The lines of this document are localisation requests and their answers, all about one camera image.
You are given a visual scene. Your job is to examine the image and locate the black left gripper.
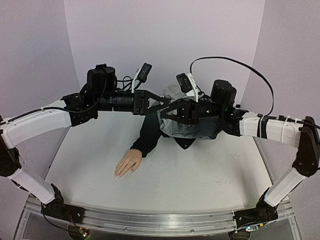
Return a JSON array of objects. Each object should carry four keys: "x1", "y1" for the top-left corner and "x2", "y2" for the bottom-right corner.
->
[{"x1": 97, "y1": 89, "x2": 172, "y2": 115}]

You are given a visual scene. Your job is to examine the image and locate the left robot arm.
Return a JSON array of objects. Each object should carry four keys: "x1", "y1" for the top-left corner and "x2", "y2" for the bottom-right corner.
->
[{"x1": 0, "y1": 64, "x2": 169, "y2": 219}]

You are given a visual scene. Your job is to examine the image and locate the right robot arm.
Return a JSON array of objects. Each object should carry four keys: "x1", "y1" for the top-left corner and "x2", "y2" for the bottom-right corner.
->
[{"x1": 160, "y1": 80, "x2": 320, "y2": 215}]

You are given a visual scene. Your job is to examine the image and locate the black grey jacket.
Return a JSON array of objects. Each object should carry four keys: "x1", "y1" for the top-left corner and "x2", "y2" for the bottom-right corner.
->
[{"x1": 130, "y1": 84, "x2": 231, "y2": 159}]

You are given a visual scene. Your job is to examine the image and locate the mannequin hand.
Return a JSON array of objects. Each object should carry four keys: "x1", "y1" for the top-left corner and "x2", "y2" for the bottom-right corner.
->
[{"x1": 114, "y1": 149, "x2": 143, "y2": 178}]

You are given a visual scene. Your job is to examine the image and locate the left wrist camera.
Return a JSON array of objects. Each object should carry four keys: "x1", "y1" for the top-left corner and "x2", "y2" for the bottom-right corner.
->
[{"x1": 131, "y1": 62, "x2": 153, "y2": 93}]

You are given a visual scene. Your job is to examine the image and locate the black right camera cable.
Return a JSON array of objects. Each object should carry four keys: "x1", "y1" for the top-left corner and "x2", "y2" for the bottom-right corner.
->
[{"x1": 189, "y1": 56, "x2": 275, "y2": 117}]

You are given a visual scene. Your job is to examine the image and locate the aluminium front rail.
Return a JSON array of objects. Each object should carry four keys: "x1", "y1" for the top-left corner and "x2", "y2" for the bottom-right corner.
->
[{"x1": 25, "y1": 196, "x2": 300, "y2": 239}]

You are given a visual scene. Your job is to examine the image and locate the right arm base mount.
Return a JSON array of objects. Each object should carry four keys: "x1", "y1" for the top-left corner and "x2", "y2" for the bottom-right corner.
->
[{"x1": 233, "y1": 194, "x2": 278, "y2": 230}]

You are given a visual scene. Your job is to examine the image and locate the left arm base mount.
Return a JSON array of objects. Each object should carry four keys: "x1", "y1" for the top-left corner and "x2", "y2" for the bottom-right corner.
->
[{"x1": 41, "y1": 183, "x2": 90, "y2": 240}]

